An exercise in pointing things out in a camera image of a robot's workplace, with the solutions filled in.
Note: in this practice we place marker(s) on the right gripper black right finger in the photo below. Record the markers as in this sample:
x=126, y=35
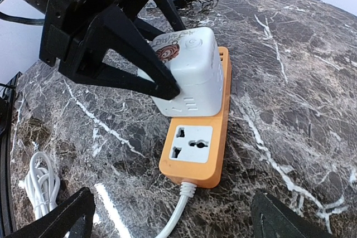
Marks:
x=271, y=218

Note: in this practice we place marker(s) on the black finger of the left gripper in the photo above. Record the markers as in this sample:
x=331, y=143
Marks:
x=164, y=6
x=111, y=52

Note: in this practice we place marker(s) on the black front rail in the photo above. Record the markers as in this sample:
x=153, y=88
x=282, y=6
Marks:
x=8, y=96

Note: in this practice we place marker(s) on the white cube adapter with sticker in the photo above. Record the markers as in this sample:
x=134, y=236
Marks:
x=192, y=56

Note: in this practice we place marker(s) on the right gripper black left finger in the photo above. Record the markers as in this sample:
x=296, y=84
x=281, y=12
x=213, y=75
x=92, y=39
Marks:
x=74, y=217

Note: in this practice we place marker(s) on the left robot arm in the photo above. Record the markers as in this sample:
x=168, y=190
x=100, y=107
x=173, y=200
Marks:
x=105, y=43

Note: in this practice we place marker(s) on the orange power strip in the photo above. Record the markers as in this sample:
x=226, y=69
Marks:
x=194, y=147

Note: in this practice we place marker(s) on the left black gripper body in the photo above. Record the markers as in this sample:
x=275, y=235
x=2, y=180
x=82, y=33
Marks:
x=78, y=32

